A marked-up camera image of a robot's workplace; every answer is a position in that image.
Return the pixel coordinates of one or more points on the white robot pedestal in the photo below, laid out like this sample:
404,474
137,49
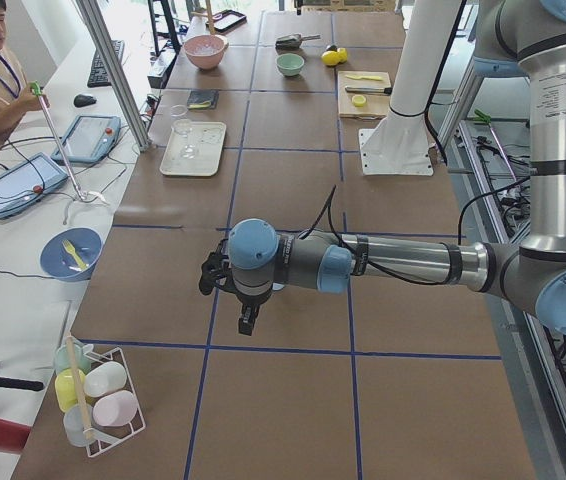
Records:
399,144

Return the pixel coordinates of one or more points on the reacher grabber stick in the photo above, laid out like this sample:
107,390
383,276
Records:
84,196

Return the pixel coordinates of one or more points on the yellow plastic knife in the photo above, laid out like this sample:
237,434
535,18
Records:
364,77

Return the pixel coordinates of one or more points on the white wire cup rack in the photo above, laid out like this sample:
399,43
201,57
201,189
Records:
106,438

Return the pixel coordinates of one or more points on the pink plastic cup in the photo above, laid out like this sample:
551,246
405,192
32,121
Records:
116,409

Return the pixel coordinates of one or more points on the green plastic cup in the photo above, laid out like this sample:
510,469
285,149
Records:
62,361

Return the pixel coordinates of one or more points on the wooden cutting board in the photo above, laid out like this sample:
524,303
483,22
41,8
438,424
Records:
377,105

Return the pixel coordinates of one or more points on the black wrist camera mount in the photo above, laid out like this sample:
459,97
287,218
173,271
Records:
216,271

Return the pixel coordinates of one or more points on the translucent plastic cup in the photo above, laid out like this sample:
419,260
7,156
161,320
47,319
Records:
74,428

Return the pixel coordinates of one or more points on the green ceramic bowl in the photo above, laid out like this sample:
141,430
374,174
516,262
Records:
290,64

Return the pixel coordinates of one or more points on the metal handled knife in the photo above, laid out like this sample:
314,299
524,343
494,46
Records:
386,91

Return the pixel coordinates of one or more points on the near blue teach pendant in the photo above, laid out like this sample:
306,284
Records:
27,182

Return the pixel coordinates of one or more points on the cream bear tray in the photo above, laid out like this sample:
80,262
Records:
209,138

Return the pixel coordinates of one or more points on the white plastic cup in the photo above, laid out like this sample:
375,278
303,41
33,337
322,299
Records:
105,379

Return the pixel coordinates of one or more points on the aluminium frame post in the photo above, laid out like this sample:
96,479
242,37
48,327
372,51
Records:
93,19

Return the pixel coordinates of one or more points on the yellow plastic cup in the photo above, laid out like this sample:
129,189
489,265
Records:
65,390

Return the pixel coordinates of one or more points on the blue teach pendant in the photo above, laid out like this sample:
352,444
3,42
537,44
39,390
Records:
90,138
27,182

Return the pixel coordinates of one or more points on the yellow plastic fork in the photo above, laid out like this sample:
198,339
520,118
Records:
71,250

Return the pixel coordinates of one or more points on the black computer mouse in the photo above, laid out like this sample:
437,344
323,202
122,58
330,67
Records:
83,100

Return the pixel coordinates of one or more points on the clear wine glass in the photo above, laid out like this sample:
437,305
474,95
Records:
182,126

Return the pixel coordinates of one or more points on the yellow lemon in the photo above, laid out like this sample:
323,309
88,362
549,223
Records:
342,54
331,58

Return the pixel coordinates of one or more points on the pink bowl of ice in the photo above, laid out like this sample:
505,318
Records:
206,51

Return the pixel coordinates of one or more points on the half lemon slice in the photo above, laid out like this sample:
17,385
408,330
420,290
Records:
359,100

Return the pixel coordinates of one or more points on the far blue teach pendant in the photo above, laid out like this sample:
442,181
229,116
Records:
90,138

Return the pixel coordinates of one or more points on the metal ice scoop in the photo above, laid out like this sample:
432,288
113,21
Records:
294,41

